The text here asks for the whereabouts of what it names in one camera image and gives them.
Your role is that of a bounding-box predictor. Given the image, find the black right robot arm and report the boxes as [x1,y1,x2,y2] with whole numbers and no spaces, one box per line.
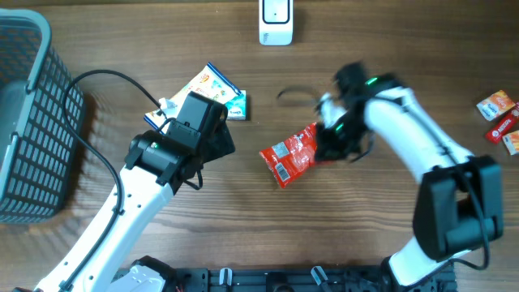
[315,62,504,291]

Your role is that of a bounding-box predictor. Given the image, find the small teal box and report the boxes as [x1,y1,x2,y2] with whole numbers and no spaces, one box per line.
[225,90,247,121]

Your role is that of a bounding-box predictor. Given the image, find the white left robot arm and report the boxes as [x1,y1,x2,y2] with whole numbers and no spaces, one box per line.
[35,92,235,292]

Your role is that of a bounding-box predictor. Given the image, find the red candy bag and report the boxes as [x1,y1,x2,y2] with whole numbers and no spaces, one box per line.
[259,122,319,188]

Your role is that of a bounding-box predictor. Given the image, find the blue yellow snack bag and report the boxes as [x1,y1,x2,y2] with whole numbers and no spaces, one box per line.
[144,62,242,129]

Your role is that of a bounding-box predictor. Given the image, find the small orange box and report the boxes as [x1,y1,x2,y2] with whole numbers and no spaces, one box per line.
[502,131,519,156]
[476,90,515,121]

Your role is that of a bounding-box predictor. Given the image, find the grey plastic shopping basket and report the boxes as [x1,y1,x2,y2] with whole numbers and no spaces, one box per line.
[1,9,86,224]

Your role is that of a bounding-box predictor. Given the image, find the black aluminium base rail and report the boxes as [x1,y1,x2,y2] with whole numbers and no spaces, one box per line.
[113,263,458,292]

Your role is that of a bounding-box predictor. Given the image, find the red chocolate wafer bar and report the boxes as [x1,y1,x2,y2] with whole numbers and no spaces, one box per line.
[485,104,518,144]

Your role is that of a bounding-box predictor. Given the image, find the white barcode scanner box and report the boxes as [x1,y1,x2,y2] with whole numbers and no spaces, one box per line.
[258,0,294,46]

